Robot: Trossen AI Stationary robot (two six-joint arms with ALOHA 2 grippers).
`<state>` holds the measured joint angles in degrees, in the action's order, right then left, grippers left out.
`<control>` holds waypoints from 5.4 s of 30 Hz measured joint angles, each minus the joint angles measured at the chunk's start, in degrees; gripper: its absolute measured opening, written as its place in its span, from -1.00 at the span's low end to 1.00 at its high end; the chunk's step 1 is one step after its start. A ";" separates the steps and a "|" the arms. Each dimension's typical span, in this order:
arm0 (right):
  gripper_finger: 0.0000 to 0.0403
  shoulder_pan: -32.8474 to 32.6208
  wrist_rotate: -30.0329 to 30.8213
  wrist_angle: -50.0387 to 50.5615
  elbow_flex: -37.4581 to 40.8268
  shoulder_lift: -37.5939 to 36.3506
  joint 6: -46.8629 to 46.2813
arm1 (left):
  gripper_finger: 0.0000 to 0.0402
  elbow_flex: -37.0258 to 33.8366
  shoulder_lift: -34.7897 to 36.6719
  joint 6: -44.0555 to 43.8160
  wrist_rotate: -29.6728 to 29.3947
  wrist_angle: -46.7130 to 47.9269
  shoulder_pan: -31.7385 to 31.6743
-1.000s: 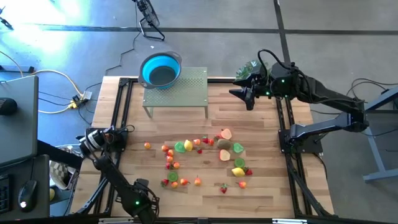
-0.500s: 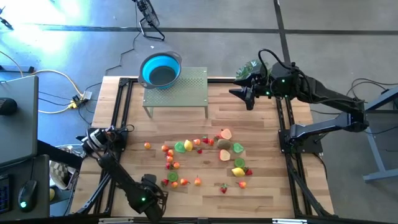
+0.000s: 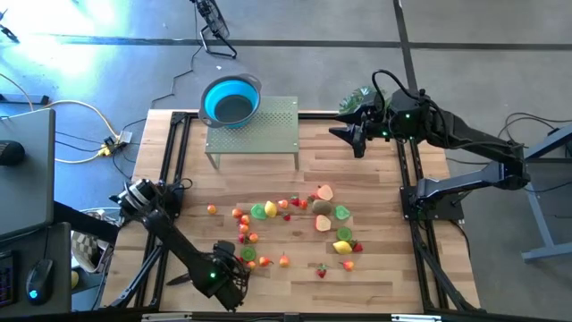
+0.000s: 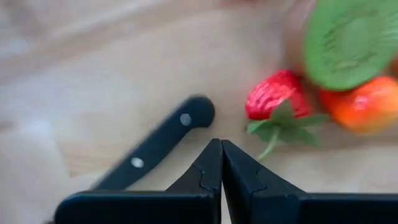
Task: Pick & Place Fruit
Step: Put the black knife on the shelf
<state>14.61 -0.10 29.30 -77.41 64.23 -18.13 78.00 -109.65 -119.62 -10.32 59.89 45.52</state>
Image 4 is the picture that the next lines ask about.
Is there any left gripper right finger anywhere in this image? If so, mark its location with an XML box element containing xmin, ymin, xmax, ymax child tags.
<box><xmin>221</xmin><ymin>139</ymin><xmax>398</xmax><ymax>224</ymax></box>

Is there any plastic kiwi half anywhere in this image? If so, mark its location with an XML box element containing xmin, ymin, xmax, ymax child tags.
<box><xmin>303</xmin><ymin>0</ymin><xmax>398</xmax><ymax>91</ymax></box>

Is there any red plastic strawberry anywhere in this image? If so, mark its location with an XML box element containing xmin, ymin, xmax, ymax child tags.
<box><xmin>244</xmin><ymin>69</ymin><xmax>330</xmax><ymax>161</ymax></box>

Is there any black-handled kitchen knife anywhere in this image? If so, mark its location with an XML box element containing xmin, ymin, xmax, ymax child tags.
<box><xmin>91</xmin><ymin>95</ymin><xmax>216</xmax><ymax>191</ymax></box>

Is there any small orange plastic fruit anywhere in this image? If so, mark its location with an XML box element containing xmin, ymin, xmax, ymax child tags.
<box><xmin>319</xmin><ymin>76</ymin><xmax>398</xmax><ymax>136</ymax></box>

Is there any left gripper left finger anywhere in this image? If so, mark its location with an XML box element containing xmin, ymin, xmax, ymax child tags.
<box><xmin>54</xmin><ymin>138</ymin><xmax>223</xmax><ymax>224</ymax></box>

